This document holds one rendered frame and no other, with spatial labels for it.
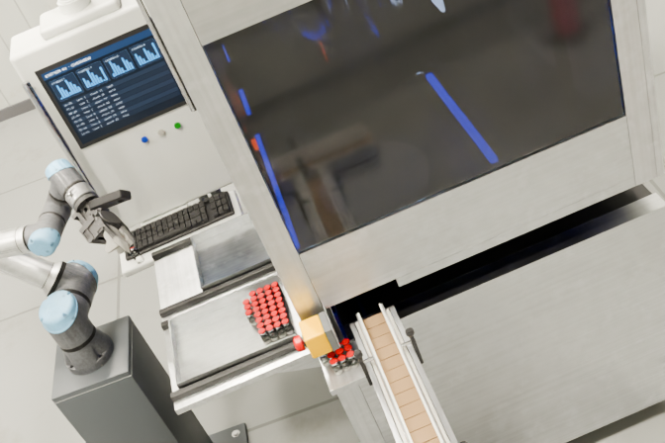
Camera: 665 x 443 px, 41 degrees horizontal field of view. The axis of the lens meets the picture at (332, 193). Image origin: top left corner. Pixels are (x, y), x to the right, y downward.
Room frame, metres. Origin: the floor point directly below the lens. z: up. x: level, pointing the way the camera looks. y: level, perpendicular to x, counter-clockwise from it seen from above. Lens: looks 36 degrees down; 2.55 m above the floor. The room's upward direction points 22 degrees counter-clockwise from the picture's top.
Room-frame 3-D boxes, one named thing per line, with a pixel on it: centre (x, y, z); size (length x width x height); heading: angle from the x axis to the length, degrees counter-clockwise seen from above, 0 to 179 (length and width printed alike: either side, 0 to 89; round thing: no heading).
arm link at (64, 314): (2.10, 0.87, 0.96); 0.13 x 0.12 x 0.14; 165
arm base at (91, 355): (2.10, 0.87, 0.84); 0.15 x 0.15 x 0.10
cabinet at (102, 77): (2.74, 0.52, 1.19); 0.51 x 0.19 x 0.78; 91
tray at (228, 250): (2.18, 0.30, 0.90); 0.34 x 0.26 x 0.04; 91
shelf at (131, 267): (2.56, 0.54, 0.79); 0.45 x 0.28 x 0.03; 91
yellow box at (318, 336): (1.59, 0.17, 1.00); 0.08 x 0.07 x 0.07; 91
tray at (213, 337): (1.84, 0.40, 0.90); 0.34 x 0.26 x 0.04; 91
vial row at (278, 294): (1.84, 0.25, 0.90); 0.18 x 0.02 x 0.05; 0
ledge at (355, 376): (1.58, 0.12, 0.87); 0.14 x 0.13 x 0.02; 91
